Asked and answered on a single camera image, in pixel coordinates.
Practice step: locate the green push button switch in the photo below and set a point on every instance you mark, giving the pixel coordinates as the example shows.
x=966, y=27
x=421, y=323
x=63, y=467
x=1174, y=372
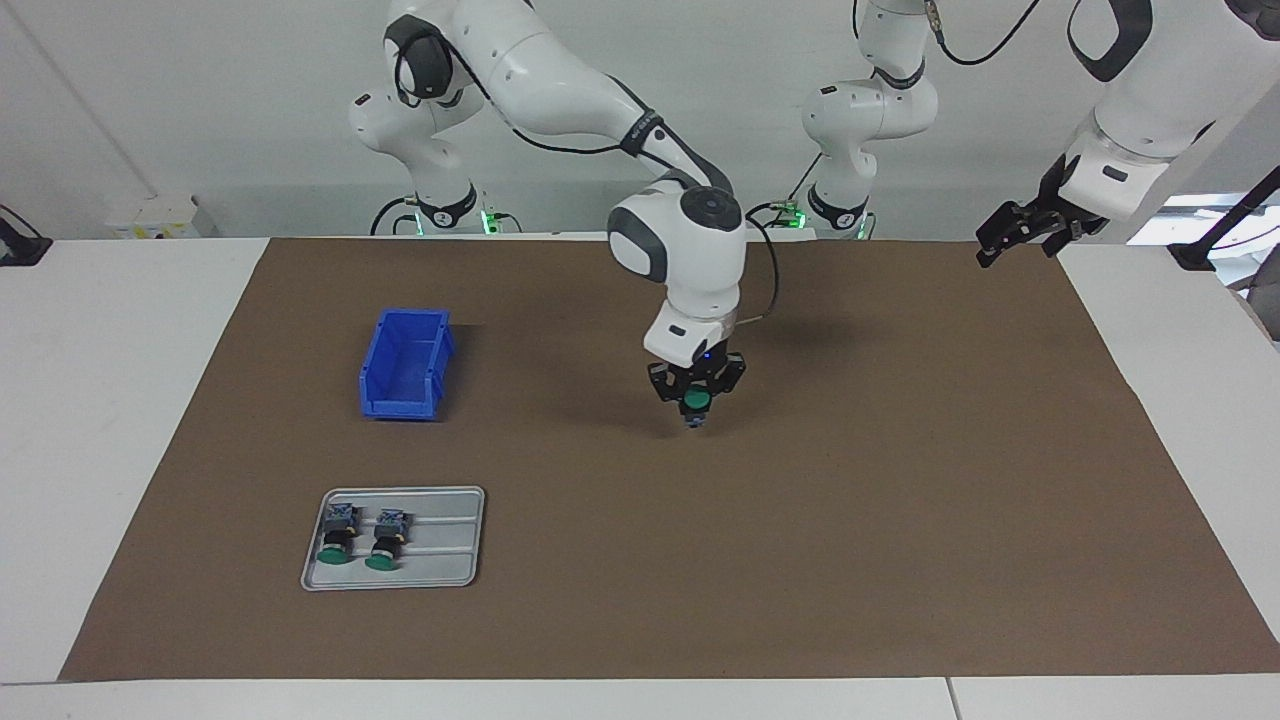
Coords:
x=697, y=402
x=338, y=530
x=387, y=535

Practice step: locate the black table clamp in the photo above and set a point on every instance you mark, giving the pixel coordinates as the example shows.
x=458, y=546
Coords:
x=22, y=250

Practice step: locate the green lit base connector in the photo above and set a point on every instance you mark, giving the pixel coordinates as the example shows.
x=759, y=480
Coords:
x=792, y=217
x=490, y=222

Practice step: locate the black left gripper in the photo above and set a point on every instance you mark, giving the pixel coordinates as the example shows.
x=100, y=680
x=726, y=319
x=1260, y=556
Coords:
x=1055, y=215

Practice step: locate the silver metal tray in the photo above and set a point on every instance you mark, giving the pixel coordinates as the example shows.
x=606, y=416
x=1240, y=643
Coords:
x=445, y=545

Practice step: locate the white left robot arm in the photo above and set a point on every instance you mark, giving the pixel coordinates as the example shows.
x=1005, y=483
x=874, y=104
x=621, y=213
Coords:
x=870, y=110

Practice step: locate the blue plastic storage bin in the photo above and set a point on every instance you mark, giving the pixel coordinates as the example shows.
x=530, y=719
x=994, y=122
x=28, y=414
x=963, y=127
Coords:
x=405, y=365

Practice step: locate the black slanted pole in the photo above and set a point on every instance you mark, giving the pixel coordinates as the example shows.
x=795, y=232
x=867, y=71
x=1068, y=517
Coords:
x=1215, y=235

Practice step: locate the brown table mat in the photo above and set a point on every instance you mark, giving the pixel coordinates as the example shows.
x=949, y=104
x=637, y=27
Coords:
x=700, y=560

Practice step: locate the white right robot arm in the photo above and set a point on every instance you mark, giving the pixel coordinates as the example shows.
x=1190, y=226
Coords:
x=560, y=80

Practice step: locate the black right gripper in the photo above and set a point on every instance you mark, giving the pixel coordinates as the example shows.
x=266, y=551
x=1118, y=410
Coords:
x=700, y=372

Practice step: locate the grey background chair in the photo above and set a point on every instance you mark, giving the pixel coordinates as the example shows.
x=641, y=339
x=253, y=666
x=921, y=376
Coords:
x=1268, y=310

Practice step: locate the white box yellow label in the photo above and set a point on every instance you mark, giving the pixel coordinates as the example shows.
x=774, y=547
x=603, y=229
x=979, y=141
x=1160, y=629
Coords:
x=160, y=218

